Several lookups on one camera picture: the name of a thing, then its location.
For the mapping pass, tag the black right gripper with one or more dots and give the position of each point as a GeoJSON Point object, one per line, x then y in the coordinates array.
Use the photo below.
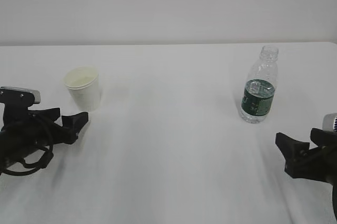
{"type": "Point", "coordinates": [317, 164]}

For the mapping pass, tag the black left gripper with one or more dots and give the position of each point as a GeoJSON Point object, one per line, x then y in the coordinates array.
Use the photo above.
{"type": "Point", "coordinates": [24, 128]}

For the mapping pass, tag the white paper cup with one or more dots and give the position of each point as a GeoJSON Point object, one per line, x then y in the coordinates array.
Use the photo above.
{"type": "Point", "coordinates": [83, 86]}

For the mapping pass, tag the clear green-label water bottle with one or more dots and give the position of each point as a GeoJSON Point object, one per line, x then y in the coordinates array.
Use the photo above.
{"type": "Point", "coordinates": [260, 86]}

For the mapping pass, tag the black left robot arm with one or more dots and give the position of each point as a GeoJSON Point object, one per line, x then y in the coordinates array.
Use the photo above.
{"type": "Point", "coordinates": [29, 160]}

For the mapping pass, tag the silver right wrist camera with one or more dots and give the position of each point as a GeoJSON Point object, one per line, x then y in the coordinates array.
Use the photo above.
{"type": "Point", "coordinates": [330, 122]}

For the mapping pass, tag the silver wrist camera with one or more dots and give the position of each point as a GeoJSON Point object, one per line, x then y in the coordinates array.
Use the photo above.
{"type": "Point", "coordinates": [23, 93]}
{"type": "Point", "coordinates": [330, 122]}

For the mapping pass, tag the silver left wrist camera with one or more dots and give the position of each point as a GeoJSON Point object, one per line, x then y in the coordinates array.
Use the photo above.
{"type": "Point", "coordinates": [23, 93]}

